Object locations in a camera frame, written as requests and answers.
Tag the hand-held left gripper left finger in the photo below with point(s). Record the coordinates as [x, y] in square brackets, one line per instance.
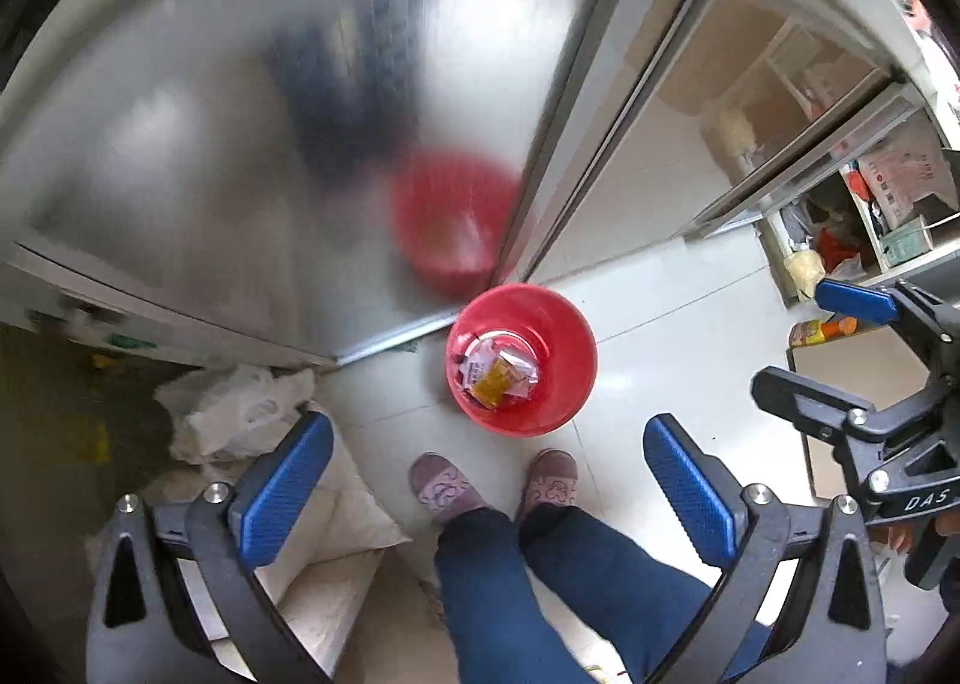
[289, 481]

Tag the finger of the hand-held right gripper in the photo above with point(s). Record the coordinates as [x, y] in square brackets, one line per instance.
[859, 301]
[802, 399]

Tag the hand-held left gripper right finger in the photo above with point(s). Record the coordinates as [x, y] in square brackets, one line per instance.
[686, 489]

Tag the red plastic bin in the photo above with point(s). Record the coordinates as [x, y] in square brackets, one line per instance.
[555, 354]

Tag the orange sauce packet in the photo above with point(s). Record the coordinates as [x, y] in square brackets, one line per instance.
[471, 363]

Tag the orange jelly packet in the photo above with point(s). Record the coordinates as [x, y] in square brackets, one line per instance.
[495, 380]

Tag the person's right hand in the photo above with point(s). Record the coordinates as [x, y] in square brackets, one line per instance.
[896, 538]

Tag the orange label bottle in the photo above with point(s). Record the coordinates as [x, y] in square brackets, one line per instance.
[821, 331]

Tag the white woven sack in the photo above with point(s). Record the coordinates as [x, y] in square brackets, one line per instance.
[337, 519]

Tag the yellow bag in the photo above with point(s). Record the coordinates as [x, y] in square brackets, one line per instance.
[802, 271]

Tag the white storage shelf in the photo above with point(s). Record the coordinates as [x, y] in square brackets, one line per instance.
[870, 234]

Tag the green box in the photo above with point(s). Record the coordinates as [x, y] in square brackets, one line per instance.
[911, 241]

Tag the white plastic bag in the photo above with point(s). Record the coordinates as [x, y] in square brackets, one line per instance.
[225, 414]

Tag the white bag with red print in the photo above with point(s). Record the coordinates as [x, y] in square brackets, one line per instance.
[900, 181]

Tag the person's right slipper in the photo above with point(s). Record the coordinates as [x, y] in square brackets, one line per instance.
[551, 478]

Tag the person's slipper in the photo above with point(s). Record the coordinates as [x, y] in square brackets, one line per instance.
[446, 485]
[551, 478]

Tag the person's left slipper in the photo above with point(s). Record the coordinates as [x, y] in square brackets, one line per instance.
[446, 485]

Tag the person's blue trousers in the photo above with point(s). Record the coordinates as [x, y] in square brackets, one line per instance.
[525, 594]

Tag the frosted metal door panel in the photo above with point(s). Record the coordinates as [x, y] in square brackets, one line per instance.
[187, 129]

